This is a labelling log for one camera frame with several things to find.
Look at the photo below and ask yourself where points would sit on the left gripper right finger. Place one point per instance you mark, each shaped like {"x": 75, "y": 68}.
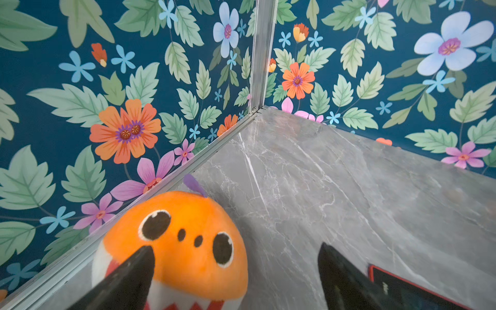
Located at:
{"x": 346, "y": 287}

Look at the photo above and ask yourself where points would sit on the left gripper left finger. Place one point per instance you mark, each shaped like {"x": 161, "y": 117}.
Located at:
{"x": 127, "y": 287}

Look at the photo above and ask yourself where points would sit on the left red writing tablet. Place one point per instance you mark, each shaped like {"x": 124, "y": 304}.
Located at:
{"x": 409, "y": 294}

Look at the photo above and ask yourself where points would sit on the orange shark plush toy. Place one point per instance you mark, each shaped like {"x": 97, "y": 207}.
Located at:
{"x": 200, "y": 259}

